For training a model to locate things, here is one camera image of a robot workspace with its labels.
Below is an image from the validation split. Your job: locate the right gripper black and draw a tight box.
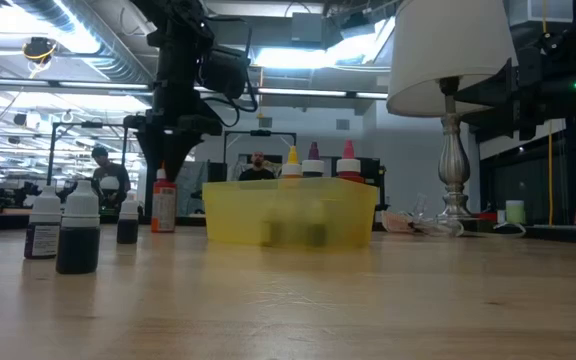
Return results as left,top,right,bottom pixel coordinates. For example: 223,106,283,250
455,47,542,143

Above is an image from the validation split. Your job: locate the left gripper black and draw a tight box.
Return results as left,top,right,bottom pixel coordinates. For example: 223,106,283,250
123,47,224,174

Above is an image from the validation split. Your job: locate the orange food coloring bottle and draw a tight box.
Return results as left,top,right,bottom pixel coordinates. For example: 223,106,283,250
150,167,178,234

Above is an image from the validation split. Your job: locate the small dark dropper bottle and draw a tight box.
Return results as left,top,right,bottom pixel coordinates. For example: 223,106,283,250
23,185,63,260
116,197,140,245
55,179,102,275

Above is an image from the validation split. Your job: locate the yellow food coloring bottle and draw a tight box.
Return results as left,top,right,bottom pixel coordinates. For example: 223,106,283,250
281,145,303,180

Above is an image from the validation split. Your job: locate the purple food coloring bottle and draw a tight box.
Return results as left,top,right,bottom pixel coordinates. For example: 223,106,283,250
301,141,325,179

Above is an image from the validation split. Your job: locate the red food coloring bottle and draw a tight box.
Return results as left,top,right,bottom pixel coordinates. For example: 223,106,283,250
336,139,364,184

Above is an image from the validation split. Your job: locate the black monitor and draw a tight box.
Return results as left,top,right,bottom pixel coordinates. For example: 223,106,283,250
207,160,227,183

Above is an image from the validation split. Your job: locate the person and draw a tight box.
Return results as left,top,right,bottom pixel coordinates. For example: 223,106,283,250
237,151,277,182
90,146,132,211

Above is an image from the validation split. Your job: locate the white shade table lamp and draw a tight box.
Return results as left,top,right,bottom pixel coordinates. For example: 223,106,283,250
386,0,519,221

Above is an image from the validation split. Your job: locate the yellow translucent plastic bin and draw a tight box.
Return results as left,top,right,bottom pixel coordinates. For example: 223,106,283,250
201,177,379,250

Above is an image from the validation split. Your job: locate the pale green cup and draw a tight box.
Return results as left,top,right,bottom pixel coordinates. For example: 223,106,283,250
505,199,527,225

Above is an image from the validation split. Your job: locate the clear plastic packaging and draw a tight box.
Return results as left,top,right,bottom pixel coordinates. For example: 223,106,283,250
410,193,465,239

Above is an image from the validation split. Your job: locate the black printer box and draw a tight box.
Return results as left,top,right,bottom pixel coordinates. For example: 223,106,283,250
362,157,388,211

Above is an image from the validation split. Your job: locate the pink mesh packaging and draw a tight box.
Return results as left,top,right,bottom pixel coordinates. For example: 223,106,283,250
381,209,415,234

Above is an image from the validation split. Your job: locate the black background rig frame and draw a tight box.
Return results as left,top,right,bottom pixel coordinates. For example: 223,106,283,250
46,121,130,189
222,129,298,166

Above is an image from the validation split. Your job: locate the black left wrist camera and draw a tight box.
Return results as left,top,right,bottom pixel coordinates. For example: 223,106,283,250
200,45,252,100

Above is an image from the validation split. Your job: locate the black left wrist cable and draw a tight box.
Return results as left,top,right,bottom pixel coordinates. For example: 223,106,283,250
201,27,261,129

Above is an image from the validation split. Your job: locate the silver ventilation duct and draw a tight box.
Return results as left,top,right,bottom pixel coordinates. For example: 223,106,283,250
12,0,154,84

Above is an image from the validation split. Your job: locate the white cord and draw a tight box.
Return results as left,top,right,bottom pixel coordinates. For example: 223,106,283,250
491,221,528,239

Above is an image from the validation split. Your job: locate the black aluminium table frame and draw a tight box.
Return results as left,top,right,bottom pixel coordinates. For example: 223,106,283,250
0,212,576,247

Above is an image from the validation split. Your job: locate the yellow black cable reel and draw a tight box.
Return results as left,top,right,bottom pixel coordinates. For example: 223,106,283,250
21,36,60,66

